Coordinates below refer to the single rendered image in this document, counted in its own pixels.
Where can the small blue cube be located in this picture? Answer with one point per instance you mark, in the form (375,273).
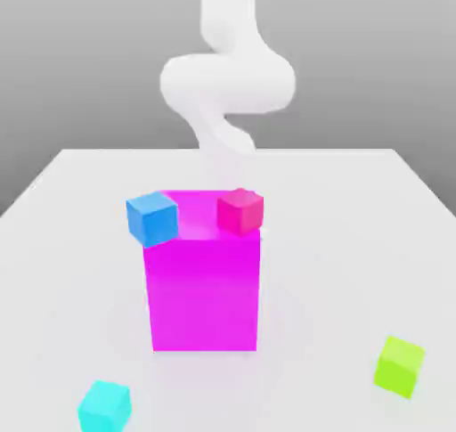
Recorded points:
(153,220)

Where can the small pink cube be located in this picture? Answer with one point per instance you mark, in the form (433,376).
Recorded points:
(239,211)

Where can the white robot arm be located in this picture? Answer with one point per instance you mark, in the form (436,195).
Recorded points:
(228,83)

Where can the large magenta box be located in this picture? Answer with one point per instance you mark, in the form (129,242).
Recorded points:
(203,293)

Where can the small cyan cube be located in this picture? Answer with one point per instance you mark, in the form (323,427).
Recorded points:
(105,407)

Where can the small lime green cube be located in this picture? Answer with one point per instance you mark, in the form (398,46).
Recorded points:
(398,368)

